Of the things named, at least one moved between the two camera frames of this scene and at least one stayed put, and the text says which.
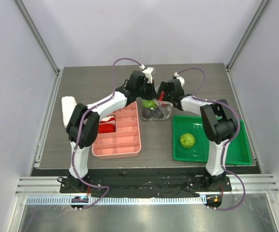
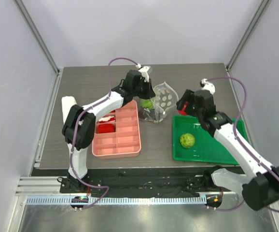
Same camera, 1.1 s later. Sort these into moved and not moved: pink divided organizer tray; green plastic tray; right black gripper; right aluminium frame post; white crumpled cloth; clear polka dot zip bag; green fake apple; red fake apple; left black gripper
Moved: red fake apple; right black gripper; clear polka dot zip bag
Not moved: pink divided organizer tray; green plastic tray; left black gripper; right aluminium frame post; white crumpled cloth; green fake apple
